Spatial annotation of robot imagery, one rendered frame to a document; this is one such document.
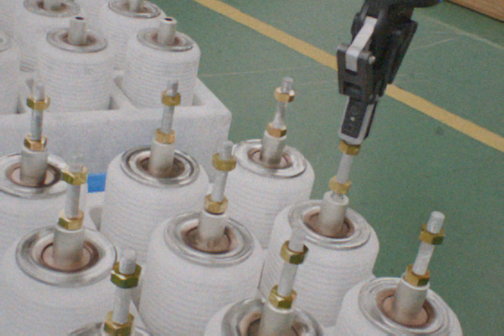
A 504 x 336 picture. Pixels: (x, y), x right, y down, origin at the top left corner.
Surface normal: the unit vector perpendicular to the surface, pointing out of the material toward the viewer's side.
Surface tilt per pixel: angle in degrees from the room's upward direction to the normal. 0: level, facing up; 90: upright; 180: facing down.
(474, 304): 0
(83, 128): 90
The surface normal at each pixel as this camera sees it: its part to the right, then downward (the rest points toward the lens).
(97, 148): 0.45, 0.47
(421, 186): 0.18, -0.88
